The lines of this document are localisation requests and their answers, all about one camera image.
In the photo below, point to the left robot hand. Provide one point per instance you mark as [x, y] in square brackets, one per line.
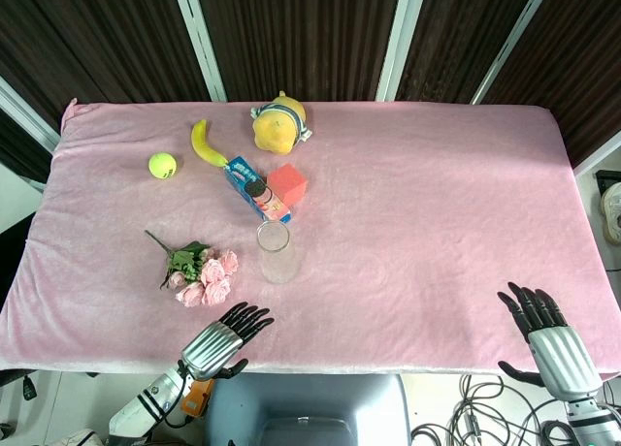
[213, 345]

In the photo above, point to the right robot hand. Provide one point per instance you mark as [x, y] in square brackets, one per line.
[558, 341]

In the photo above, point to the pink rose bouquet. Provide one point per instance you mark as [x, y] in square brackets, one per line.
[204, 273]

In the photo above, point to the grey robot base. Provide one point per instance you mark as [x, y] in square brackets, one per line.
[305, 409]

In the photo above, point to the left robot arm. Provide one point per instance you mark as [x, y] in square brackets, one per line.
[148, 402]

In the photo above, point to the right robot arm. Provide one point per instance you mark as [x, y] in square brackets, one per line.
[593, 419]

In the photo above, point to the clear drinking glass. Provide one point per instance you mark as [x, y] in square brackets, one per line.
[277, 253]

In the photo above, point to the orange handheld controller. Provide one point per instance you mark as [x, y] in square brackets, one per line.
[196, 397]

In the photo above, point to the white sneaker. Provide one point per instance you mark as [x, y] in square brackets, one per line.
[612, 213]

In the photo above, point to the blue cookie box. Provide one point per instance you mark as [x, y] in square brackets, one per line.
[257, 188]

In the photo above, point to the red foam cube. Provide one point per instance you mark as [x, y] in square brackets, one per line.
[287, 182]

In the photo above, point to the pink table cloth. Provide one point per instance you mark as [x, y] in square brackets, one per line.
[369, 252]

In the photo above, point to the yellow-green tennis ball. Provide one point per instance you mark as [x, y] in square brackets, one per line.
[162, 166]

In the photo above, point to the yellow banana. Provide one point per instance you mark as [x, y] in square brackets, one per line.
[205, 144]

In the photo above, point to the yellow plush toy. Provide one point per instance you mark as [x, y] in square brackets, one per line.
[279, 125]

